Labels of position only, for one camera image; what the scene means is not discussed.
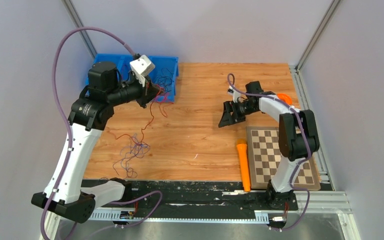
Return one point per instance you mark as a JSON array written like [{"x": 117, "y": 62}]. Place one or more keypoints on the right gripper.
[{"x": 230, "y": 106}]

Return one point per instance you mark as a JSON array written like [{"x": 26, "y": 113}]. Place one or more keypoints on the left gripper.
[{"x": 150, "y": 91}]

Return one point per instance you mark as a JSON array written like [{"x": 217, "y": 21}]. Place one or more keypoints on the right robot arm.
[{"x": 297, "y": 134}]

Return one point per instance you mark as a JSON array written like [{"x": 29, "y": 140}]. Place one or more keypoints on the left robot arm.
[{"x": 87, "y": 120}]

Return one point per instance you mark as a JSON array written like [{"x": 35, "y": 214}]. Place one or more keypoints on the orange cylinder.
[{"x": 242, "y": 149}]

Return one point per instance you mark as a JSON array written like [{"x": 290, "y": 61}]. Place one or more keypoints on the wooden chessboard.
[{"x": 264, "y": 157}]

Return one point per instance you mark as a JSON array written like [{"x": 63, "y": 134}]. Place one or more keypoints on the orange curved piece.
[{"x": 285, "y": 98}]

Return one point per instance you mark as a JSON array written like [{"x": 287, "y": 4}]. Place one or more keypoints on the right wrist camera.
[{"x": 235, "y": 94}]

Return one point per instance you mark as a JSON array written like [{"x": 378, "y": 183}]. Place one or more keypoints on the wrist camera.
[
  {"x": 141, "y": 66},
  {"x": 235, "y": 94}
]

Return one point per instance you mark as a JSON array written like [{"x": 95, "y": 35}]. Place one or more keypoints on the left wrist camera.
[{"x": 141, "y": 66}]

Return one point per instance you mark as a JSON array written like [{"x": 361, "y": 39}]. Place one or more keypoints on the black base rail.
[{"x": 199, "y": 200}]

